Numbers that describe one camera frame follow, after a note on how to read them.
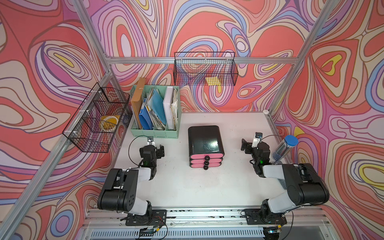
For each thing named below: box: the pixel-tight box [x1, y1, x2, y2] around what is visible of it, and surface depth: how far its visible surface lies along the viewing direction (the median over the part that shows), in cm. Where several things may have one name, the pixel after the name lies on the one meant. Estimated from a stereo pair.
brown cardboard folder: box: [131, 77, 146, 130], surface depth 90 cm
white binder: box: [163, 86, 174, 130], surface depth 95 cm
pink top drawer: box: [190, 153, 224, 161], surface depth 80 cm
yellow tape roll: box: [99, 115, 121, 132], surface depth 80 cm
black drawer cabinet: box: [188, 125, 225, 166], surface depth 86 cm
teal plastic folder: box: [148, 89, 167, 125], surface depth 95 cm
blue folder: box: [139, 105, 153, 130], surface depth 95 cm
